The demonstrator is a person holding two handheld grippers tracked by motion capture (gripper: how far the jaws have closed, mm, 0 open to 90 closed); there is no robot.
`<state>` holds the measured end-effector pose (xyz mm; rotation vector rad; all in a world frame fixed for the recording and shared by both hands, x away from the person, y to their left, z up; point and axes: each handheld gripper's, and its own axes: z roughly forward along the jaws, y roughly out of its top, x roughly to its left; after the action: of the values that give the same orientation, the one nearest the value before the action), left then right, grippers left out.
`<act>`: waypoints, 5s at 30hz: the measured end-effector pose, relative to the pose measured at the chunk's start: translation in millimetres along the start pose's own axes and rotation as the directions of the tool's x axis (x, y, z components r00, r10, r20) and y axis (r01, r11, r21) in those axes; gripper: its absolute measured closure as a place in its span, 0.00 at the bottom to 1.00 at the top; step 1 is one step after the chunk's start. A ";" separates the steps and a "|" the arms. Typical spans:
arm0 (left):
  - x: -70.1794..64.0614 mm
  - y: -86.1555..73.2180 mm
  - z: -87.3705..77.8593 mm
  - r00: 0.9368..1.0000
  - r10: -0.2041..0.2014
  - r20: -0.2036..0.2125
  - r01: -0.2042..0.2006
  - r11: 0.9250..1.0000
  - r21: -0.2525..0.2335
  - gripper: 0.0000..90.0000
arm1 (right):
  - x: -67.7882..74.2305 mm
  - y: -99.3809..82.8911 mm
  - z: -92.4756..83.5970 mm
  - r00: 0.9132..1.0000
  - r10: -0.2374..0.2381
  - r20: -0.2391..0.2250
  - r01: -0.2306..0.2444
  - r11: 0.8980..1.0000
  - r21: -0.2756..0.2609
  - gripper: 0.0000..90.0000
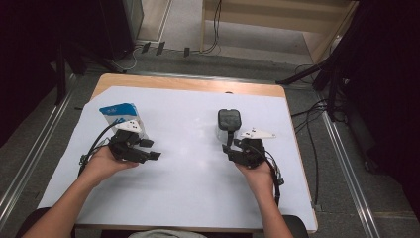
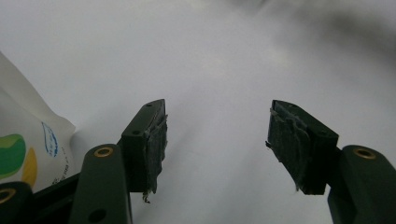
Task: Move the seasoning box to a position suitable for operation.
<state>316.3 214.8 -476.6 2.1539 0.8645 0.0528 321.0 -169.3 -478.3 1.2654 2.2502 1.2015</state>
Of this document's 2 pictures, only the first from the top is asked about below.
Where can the black chair armrest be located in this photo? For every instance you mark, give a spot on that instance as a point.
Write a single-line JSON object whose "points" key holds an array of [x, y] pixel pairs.
{"points": [[297, 226], [31, 216]]}

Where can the person's right hand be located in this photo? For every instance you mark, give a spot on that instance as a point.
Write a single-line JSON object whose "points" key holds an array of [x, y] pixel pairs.
{"points": [[259, 178]]}

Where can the light wooden furniture frame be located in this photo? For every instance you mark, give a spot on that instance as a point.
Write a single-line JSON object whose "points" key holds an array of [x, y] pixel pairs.
{"points": [[280, 23]]}

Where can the black stand with legs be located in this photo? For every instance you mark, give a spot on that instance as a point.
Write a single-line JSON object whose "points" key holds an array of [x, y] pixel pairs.
{"points": [[333, 62]]}

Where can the wooden table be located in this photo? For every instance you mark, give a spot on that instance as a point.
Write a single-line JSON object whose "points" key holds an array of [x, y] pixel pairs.
{"points": [[198, 84]]}

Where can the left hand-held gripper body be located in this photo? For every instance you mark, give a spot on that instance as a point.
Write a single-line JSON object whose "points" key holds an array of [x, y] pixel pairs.
{"points": [[124, 145]]}

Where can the clear container with black lid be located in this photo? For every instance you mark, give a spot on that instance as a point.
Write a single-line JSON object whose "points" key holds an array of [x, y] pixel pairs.
{"points": [[229, 119]]}

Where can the black tape strip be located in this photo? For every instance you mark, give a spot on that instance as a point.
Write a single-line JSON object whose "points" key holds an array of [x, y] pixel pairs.
{"points": [[145, 47], [160, 48], [186, 52]]}

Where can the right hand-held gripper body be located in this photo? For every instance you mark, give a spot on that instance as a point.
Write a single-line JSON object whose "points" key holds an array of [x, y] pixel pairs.
{"points": [[249, 152]]}

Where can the person's grey clothing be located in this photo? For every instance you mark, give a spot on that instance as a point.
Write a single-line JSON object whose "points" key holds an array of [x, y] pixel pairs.
{"points": [[165, 234]]}

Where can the black upright stand post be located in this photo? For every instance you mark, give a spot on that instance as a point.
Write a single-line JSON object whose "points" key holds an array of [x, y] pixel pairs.
{"points": [[61, 76]]}

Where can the dark cabinet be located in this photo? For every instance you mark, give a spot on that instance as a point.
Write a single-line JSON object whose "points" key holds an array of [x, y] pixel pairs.
{"points": [[122, 23]]}

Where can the person's left hand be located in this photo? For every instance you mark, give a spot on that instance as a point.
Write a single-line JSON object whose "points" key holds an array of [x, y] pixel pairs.
{"points": [[102, 165]]}

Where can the blue and white powder bag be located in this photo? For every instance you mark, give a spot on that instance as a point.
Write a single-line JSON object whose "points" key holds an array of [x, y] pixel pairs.
{"points": [[119, 110]]}

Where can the white paper sheet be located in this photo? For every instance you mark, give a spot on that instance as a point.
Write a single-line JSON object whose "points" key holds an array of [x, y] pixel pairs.
{"points": [[185, 185]]}

